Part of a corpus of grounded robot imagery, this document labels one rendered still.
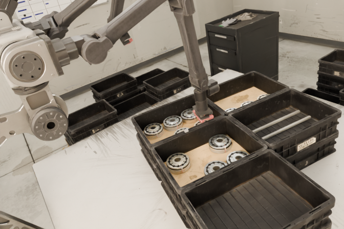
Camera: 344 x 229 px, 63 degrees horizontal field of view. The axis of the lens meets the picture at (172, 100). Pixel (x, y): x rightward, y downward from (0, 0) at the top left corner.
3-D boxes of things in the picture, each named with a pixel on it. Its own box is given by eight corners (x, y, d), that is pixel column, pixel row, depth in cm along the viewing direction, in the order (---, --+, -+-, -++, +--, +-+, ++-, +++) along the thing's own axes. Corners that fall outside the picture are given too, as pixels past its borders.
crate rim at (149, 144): (150, 151, 125) (149, 146, 124) (131, 121, 150) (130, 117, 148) (226, 118, 136) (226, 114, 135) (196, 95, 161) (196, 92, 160)
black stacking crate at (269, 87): (228, 134, 141) (226, 115, 135) (199, 110, 165) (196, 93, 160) (289, 107, 152) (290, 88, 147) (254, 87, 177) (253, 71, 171)
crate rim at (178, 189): (179, 196, 100) (178, 191, 99) (150, 151, 125) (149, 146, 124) (270, 152, 111) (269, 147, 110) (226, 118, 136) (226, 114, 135)
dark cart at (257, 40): (241, 111, 300) (236, 29, 257) (213, 98, 335) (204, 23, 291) (278, 90, 326) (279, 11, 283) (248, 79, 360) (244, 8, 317)
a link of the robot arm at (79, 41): (64, 39, 90) (69, 43, 87) (93, 29, 95) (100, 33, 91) (73, 64, 96) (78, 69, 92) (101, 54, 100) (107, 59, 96)
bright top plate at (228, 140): (214, 152, 125) (214, 151, 124) (205, 139, 133) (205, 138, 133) (235, 144, 126) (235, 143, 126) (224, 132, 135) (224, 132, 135)
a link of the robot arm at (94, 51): (166, -33, 103) (183, -31, 96) (179, 0, 112) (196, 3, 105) (68, 43, 94) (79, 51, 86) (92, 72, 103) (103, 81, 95)
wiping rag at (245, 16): (244, 22, 283) (243, 19, 281) (228, 20, 300) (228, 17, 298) (263, 14, 295) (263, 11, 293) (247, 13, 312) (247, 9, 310)
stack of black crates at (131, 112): (130, 152, 250) (121, 121, 234) (116, 138, 273) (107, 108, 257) (167, 132, 267) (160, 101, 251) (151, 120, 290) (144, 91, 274)
